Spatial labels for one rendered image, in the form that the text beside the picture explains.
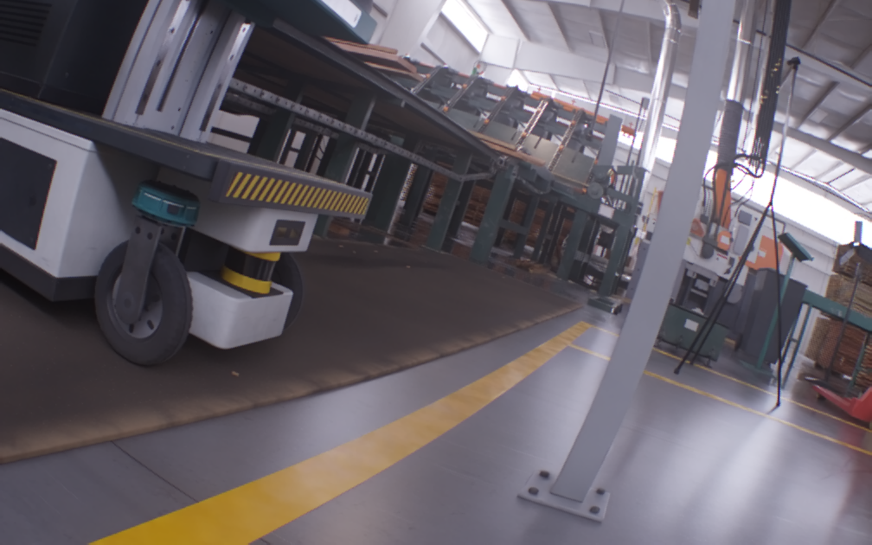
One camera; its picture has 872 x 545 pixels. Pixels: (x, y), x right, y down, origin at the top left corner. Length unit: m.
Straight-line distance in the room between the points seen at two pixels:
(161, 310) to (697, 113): 0.83
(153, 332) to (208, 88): 0.55
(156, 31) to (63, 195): 0.34
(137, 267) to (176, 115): 0.48
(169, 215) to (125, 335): 0.20
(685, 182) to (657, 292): 0.17
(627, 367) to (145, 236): 0.70
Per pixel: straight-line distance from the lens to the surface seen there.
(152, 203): 1.00
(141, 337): 1.06
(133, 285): 1.03
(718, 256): 9.61
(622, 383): 1.11
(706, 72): 1.16
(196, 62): 1.43
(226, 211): 1.12
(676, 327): 4.56
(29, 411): 0.81
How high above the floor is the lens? 0.36
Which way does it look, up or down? 5 degrees down
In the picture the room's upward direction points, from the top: 19 degrees clockwise
